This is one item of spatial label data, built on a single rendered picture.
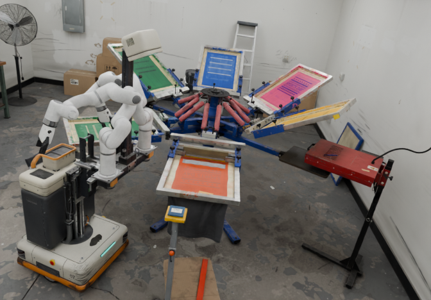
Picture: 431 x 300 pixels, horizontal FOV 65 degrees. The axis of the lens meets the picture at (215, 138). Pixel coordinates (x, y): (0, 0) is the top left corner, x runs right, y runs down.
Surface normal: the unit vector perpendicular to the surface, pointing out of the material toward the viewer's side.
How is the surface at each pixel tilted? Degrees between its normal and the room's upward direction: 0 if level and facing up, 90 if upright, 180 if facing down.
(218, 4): 90
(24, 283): 0
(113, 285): 0
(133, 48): 90
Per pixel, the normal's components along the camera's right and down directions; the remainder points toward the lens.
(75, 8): -0.06, 0.41
